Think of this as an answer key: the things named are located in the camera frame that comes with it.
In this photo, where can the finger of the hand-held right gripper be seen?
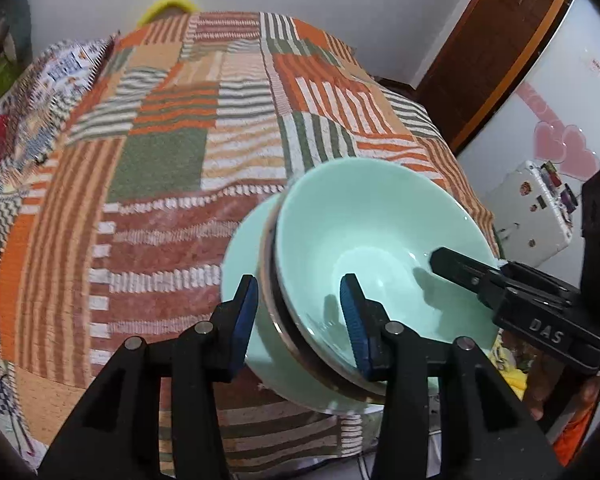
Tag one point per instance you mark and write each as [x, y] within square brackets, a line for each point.
[460, 270]

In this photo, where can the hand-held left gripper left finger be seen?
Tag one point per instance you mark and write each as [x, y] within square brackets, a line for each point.
[245, 325]

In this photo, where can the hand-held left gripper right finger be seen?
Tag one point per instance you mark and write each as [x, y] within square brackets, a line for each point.
[355, 330]

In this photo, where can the pink bowl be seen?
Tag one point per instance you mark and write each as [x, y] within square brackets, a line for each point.
[272, 285]

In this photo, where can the light green plate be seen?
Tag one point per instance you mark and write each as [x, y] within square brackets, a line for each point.
[245, 270]

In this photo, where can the light green bowl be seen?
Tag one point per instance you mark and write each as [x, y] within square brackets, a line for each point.
[370, 220]

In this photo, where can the person's right hand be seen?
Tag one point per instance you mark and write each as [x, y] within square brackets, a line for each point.
[540, 380]

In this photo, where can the yellow printed cloth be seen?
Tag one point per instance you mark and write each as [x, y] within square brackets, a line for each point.
[510, 375]

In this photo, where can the white case with stickers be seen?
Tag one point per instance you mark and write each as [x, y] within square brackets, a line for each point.
[525, 210]

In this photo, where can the orange cloth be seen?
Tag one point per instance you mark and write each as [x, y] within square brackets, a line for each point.
[577, 430]

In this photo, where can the orange striped patchwork blanket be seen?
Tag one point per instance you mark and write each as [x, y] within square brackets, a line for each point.
[180, 160]

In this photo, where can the white wardrobe with pink hearts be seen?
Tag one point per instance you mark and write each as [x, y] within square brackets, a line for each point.
[570, 85]

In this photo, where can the brown wooden door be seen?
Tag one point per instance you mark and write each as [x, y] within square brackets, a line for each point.
[500, 35]

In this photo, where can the multicoloured patterned quilt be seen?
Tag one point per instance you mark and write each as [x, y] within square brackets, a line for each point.
[25, 110]

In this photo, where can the yellow curved cushion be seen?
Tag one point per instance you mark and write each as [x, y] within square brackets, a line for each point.
[167, 5]

